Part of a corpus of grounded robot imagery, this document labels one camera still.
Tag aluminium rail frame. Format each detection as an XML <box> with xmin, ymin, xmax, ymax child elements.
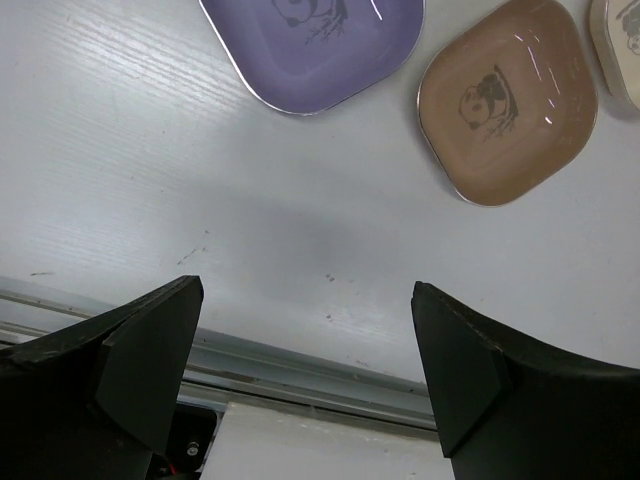
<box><xmin>1</xmin><ymin>277</ymin><xmax>436</xmax><ymax>438</ymax></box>

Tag cream plate right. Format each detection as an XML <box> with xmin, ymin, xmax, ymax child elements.
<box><xmin>589</xmin><ymin>0</ymin><xmax>639</xmax><ymax>110</ymax></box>

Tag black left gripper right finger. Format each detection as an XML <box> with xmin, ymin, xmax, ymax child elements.
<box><xmin>411</xmin><ymin>282</ymin><xmax>639</xmax><ymax>479</ymax></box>

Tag purple plate left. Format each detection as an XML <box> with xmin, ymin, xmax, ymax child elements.
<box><xmin>200</xmin><ymin>0</ymin><xmax>425</xmax><ymax>116</ymax></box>

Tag brown plate centre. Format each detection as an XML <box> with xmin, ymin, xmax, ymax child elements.
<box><xmin>417</xmin><ymin>1</ymin><xmax>598</xmax><ymax>207</ymax></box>

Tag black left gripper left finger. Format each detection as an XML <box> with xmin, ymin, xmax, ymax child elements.
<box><xmin>1</xmin><ymin>276</ymin><xmax>204</xmax><ymax>479</ymax></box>

